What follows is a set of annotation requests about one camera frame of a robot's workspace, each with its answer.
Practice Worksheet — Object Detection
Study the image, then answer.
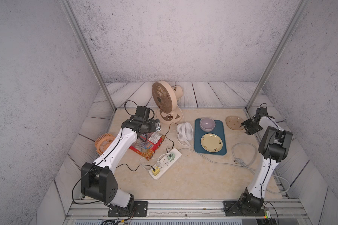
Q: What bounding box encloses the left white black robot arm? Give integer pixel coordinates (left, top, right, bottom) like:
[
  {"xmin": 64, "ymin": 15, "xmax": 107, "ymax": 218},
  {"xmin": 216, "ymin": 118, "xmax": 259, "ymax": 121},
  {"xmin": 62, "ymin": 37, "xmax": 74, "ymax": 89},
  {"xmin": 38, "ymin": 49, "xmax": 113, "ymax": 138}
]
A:
[{"xmin": 80, "ymin": 119, "xmax": 161, "ymax": 208}]

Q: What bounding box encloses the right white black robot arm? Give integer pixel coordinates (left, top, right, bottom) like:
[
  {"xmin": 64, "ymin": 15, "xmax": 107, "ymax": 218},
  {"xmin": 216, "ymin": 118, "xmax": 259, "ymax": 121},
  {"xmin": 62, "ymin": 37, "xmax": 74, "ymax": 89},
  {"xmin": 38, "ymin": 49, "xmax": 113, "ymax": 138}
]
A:
[{"xmin": 239, "ymin": 115, "xmax": 293, "ymax": 214}]

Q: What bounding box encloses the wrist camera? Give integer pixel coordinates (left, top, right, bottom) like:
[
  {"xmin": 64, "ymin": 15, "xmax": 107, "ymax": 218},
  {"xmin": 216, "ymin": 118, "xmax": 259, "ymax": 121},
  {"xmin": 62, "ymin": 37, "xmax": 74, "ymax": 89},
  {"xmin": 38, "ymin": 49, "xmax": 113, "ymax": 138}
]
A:
[
  {"xmin": 135, "ymin": 106, "xmax": 151, "ymax": 121},
  {"xmin": 255, "ymin": 107, "xmax": 268, "ymax": 117}
]

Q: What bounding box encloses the red snack bag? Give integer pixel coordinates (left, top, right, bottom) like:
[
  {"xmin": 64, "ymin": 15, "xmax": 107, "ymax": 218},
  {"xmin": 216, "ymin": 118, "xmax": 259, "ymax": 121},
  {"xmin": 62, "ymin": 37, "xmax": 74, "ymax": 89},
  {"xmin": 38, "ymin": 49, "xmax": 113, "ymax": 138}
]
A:
[{"xmin": 129, "ymin": 132, "xmax": 165, "ymax": 161}]

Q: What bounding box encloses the beige desk fan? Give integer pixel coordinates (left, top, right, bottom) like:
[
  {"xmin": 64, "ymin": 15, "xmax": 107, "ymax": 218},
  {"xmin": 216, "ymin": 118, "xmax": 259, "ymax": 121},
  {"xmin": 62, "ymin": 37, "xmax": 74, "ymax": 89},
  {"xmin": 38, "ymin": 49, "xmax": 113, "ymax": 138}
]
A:
[{"xmin": 152, "ymin": 81, "xmax": 183, "ymax": 125}]

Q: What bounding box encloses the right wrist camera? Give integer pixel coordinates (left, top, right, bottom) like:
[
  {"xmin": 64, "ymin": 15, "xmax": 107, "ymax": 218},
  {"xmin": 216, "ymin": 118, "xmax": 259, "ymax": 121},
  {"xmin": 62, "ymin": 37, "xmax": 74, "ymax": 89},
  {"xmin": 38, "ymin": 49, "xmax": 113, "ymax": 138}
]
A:
[{"xmin": 255, "ymin": 107, "xmax": 268, "ymax": 117}]

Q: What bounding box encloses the purple bowl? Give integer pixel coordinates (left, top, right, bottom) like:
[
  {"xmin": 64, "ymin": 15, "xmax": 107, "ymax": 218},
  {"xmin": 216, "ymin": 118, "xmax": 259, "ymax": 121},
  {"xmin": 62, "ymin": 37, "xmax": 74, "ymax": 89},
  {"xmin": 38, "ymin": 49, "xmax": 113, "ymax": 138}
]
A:
[{"xmin": 200, "ymin": 118, "xmax": 216, "ymax": 132}]

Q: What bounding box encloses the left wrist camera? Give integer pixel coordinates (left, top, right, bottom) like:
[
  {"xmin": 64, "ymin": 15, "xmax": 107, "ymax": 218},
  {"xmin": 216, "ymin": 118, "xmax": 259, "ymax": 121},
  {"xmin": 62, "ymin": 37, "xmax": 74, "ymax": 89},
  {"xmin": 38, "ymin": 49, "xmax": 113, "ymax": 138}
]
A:
[{"xmin": 135, "ymin": 106, "xmax": 151, "ymax": 121}]

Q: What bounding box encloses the orange small fan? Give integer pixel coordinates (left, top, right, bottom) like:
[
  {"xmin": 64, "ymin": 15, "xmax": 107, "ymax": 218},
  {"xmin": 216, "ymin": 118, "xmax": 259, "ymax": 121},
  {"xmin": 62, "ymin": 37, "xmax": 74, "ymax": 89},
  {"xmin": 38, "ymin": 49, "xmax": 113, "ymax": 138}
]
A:
[{"xmin": 95, "ymin": 133, "xmax": 115, "ymax": 156}]

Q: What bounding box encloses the brown glass plate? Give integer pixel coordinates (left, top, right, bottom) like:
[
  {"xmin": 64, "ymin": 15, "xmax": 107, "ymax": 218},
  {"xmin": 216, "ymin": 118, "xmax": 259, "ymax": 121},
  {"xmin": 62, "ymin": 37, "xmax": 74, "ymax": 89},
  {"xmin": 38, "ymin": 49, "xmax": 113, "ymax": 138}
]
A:
[{"xmin": 225, "ymin": 115, "xmax": 244, "ymax": 130}]

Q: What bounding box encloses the green plug adapter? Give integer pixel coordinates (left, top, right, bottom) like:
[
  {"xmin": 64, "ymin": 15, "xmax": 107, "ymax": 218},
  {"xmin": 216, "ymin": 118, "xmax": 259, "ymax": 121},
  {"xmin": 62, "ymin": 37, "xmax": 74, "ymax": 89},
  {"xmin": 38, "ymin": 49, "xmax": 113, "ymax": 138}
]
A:
[{"xmin": 167, "ymin": 153, "xmax": 175, "ymax": 162}]

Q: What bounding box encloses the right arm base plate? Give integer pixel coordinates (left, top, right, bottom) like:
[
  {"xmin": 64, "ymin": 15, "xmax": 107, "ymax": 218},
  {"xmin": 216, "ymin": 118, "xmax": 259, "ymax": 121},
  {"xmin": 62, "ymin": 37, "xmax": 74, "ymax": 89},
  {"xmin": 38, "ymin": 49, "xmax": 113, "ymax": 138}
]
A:
[{"xmin": 223, "ymin": 200, "xmax": 266, "ymax": 217}]

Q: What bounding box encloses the orange fan black cable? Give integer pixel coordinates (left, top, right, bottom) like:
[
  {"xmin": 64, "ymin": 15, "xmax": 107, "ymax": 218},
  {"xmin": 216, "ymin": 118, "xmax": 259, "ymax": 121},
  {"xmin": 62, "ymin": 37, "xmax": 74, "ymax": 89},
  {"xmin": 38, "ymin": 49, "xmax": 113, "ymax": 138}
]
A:
[{"xmin": 116, "ymin": 163, "xmax": 155, "ymax": 172}]

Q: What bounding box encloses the teal tray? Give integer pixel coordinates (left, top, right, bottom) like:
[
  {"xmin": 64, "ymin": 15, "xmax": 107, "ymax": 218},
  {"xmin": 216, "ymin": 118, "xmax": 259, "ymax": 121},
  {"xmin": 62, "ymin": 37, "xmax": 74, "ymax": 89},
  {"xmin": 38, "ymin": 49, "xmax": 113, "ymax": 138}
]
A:
[{"xmin": 194, "ymin": 119, "xmax": 227, "ymax": 156}]

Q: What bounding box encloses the aluminium mounting rail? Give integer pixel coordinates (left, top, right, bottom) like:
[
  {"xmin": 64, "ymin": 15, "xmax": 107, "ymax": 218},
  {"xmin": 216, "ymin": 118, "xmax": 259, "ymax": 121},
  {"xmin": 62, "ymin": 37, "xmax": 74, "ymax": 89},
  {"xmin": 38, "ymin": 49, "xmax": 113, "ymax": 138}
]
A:
[{"xmin": 66, "ymin": 199, "xmax": 312, "ymax": 225}]

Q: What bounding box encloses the aluminium frame post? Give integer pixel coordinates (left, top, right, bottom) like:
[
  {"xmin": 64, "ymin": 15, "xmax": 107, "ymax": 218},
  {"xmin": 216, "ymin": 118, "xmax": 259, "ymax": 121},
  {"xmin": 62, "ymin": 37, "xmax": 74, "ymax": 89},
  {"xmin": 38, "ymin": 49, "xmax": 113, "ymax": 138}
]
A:
[
  {"xmin": 245, "ymin": 0, "xmax": 310, "ymax": 110},
  {"xmin": 59, "ymin": 0, "xmax": 116, "ymax": 112}
]

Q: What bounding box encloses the yellow round plate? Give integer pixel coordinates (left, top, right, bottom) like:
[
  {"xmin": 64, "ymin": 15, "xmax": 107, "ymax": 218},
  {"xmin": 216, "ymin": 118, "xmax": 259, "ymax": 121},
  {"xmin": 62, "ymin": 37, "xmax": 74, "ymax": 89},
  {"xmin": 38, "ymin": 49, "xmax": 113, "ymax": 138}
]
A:
[{"xmin": 201, "ymin": 134, "xmax": 223, "ymax": 153}]

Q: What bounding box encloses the yellow plug adapter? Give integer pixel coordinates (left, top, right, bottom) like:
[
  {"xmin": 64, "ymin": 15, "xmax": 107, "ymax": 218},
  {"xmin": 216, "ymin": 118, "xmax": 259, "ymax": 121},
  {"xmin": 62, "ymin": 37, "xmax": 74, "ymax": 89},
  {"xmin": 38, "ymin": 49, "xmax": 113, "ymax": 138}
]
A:
[{"xmin": 152, "ymin": 167, "xmax": 160, "ymax": 176}]

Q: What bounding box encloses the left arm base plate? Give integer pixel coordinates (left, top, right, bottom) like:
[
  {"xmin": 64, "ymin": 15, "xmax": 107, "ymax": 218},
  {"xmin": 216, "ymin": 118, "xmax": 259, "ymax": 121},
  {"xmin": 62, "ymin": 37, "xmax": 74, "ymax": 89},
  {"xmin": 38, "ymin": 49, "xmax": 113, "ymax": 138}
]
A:
[{"xmin": 108, "ymin": 201, "xmax": 148, "ymax": 217}]

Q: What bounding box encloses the small white fan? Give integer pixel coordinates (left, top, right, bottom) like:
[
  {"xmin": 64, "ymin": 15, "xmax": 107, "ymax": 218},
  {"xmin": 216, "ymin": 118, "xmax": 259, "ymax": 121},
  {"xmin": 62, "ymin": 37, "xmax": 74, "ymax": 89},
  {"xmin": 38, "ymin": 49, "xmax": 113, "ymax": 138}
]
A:
[{"xmin": 176, "ymin": 122, "xmax": 194, "ymax": 146}]

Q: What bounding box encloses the left aluminium frame post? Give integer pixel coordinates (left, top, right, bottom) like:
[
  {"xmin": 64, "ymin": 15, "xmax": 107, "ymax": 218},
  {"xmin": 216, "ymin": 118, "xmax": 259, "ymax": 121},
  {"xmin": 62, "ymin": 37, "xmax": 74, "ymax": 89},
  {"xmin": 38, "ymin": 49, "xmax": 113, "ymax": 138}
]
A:
[{"xmin": 59, "ymin": 0, "xmax": 116, "ymax": 112}]

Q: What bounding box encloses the right aluminium frame post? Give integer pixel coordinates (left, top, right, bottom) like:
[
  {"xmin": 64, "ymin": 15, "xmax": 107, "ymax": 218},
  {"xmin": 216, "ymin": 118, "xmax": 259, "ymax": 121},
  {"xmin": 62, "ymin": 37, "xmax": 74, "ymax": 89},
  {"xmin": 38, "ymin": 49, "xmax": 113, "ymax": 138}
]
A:
[{"xmin": 245, "ymin": 0, "xmax": 310, "ymax": 110}]

